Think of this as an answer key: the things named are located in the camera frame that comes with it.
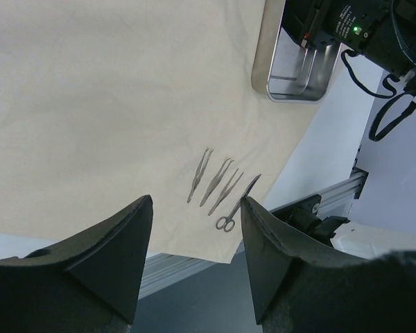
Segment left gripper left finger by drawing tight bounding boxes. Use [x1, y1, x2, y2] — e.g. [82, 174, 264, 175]
[0, 195, 153, 332]

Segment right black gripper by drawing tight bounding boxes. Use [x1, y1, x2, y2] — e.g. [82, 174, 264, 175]
[284, 0, 416, 73]

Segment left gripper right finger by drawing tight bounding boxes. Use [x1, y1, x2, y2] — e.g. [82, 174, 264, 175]
[241, 197, 416, 332]

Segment steel surgical scissors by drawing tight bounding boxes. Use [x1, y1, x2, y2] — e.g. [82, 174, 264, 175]
[215, 174, 261, 232]

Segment steel instrument tray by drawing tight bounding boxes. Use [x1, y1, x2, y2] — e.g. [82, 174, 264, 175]
[251, 1, 341, 103]

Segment steel tweezers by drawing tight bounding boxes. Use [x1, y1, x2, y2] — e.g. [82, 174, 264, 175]
[199, 157, 234, 207]
[207, 169, 244, 216]
[187, 147, 214, 203]

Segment beige wrapping cloth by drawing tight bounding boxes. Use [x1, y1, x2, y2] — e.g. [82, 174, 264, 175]
[0, 1, 319, 263]

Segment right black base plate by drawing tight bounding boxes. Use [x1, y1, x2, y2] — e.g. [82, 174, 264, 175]
[270, 194, 322, 223]

